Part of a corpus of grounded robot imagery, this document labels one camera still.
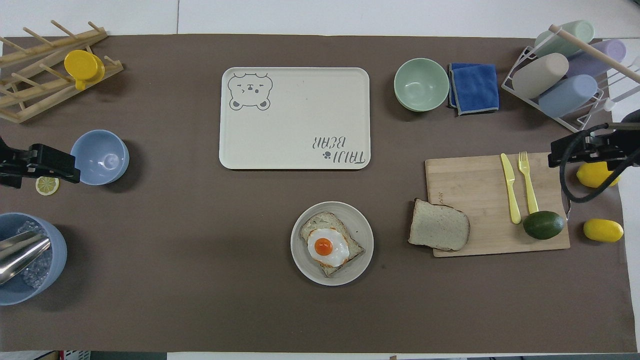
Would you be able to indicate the grey plate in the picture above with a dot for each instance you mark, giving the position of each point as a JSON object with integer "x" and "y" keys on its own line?
{"x": 305, "y": 265}

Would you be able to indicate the green cup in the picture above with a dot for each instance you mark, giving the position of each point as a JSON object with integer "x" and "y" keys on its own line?
{"x": 555, "y": 42}

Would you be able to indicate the metal scoop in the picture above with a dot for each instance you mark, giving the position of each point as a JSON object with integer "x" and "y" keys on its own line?
{"x": 20, "y": 252}

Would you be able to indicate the light blue cup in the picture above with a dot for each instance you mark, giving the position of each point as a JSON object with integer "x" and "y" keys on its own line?
{"x": 567, "y": 96}

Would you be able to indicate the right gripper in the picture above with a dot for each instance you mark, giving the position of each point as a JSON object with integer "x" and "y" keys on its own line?
{"x": 620, "y": 145}

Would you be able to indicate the green bowl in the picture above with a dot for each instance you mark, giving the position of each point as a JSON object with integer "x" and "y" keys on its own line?
{"x": 421, "y": 85}

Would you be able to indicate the yellow cup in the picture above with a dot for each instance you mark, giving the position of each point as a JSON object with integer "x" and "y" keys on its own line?
{"x": 80, "y": 65}

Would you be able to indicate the clear ice cubes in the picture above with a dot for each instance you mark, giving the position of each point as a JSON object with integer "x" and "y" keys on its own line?
{"x": 39, "y": 270}

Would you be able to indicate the bread slice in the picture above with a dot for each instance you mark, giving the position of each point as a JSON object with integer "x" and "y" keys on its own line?
{"x": 320, "y": 221}
{"x": 437, "y": 226}

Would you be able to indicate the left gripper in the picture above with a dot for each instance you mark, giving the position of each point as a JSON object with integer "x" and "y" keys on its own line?
{"x": 9, "y": 172}

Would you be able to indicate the beige cup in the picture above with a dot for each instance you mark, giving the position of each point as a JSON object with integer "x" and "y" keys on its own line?
{"x": 540, "y": 75}

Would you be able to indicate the wooden rod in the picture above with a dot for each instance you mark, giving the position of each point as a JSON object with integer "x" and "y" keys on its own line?
{"x": 595, "y": 50}

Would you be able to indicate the yellow lemon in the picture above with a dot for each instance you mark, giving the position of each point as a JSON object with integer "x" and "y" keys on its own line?
{"x": 592, "y": 175}
{"x": 603, "y": 230}

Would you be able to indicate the cream tray with bear print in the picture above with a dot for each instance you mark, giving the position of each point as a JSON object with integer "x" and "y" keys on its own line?
{"x": 295, "y": 120}

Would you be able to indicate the green avocado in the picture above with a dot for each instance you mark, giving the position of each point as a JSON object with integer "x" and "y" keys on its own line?
{"x": 544, "y": 225}

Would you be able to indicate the blue bowl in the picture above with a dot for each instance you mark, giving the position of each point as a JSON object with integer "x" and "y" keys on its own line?
{"x": 100, "y": 157}

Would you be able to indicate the yellow plastic knife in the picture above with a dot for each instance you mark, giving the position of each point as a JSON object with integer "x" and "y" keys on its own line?
{"x": 510, "y": 185}

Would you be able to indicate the wooden drying rack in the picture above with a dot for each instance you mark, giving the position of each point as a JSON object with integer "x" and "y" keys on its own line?
{"x": 30, "y": 92}

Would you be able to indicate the wooden cutting board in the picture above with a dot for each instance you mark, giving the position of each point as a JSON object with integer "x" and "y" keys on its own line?
{"x": 475, "y": 180}

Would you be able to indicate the lemon slice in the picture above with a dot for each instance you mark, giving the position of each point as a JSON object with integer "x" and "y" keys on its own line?
{"x": 47, "y": 185}

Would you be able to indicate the fried egg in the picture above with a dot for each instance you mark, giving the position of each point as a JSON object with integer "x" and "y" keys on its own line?
{"x": 327, "y": 246}

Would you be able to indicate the yellow plastic fork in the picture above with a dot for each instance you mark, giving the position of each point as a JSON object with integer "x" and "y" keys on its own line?
{"x": 529, "y": 190}

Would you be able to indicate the blue cloth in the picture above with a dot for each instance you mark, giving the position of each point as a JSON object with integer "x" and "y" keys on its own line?
{"x": 475, "y": 87}

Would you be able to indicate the purple cup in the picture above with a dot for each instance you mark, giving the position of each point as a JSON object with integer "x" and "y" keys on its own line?
{"x": 607, "y": 52}

